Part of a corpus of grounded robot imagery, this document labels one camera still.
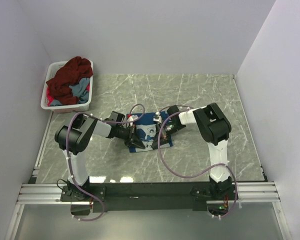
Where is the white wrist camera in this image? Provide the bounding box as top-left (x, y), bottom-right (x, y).
top-left (126, 114), bottom-right (139, 127)
top-left (153, 111), bottom-right (163, 124)

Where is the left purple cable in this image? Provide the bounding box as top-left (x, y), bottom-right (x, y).
top-left (66, 103), bottom-right (146, 222)

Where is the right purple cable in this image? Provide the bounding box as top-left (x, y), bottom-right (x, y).
top-left (156, 106), bottom-right (240, 219)

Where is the black base beam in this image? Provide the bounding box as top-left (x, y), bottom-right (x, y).
top-left (60, 179), bottom-right (238, 213)

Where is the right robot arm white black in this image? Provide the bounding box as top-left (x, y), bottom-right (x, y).
top-left (152, 103), bottom-right (232, 200)

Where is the dark red t shirt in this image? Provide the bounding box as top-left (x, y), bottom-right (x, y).
top-left (46, 56), bottom-right (93, 106)

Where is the pink garment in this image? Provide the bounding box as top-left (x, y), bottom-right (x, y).
top-left (46, 83), bottom-right (91, 108)

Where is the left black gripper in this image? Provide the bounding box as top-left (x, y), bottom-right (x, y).
top-left (116, 124), bottom-right (145, 149)

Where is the white laundry basket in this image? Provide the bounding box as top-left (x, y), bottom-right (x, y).
top-left (40, 60), bottom-right (94, 113)

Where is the grey blue t shirt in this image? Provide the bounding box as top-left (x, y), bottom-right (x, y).
top-left (49, 77), bottom-right (91, 107)

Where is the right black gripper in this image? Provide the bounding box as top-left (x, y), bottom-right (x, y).
top-left (152, 122), bottom-right (187, 149)

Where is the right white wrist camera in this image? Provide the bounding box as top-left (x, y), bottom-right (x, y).
top-left (153, 111), bottom-right (163, 124)

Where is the purple cable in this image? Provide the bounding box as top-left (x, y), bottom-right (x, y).
top-left (156, 106), bottom-right (240, 219)
top-left (66, 103), bottom-right (146, 222)

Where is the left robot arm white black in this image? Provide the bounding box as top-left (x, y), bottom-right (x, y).
top-left (54, 111), bottom-right (146, 201)

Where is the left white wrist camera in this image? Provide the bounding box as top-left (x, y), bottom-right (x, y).
top-left (126, 114), bottom-right (139, 127)

